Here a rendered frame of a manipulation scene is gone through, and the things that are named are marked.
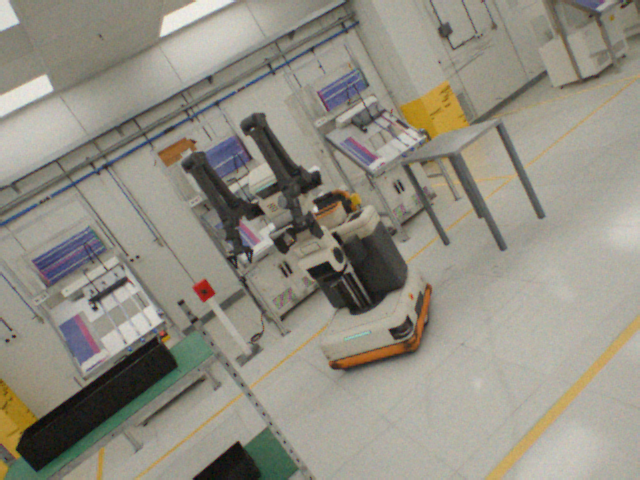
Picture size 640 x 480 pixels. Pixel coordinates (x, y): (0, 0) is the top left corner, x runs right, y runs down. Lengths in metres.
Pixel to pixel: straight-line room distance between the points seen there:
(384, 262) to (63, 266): 2.63
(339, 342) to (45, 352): 3.86
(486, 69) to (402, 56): 1.90
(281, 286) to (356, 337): 1.69
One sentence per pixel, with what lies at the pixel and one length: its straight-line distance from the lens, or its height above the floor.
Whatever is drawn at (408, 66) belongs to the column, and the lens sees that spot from 6.68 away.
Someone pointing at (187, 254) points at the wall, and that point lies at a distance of 5.94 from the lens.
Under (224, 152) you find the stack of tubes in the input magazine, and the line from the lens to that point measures 4.51.
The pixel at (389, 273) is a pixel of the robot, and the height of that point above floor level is 0.41.
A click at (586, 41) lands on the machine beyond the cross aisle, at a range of 7.12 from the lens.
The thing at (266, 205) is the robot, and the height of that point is 1.18.
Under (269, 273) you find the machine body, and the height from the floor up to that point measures 0.45.
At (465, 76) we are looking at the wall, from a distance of 7.88.
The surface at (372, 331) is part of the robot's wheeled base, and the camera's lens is 2.88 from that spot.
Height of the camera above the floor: 1.51
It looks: 15 degrees down
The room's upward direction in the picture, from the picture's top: 32 degrees counter-clockwise
